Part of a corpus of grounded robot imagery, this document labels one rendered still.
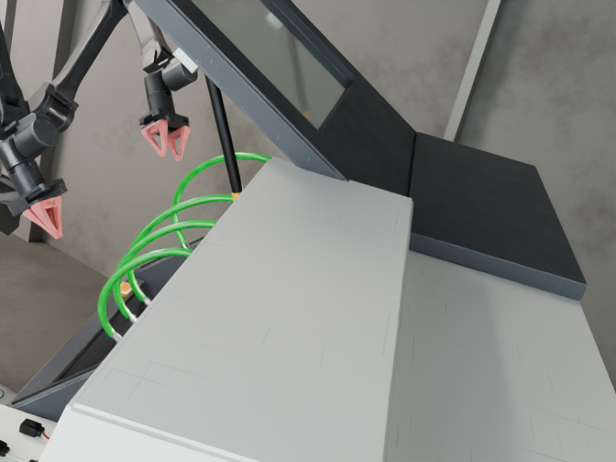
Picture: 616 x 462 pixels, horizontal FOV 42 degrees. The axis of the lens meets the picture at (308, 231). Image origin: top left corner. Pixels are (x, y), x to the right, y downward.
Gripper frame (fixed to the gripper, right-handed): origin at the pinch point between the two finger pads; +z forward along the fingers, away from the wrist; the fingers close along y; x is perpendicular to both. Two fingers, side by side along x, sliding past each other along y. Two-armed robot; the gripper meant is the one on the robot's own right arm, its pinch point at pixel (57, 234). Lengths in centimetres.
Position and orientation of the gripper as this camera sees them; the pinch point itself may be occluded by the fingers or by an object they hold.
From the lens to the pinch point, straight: 162.7
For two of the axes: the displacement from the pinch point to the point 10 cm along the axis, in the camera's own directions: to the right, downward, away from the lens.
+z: 4.6, 8.9, 0.4
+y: 8.0, -4.0, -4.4
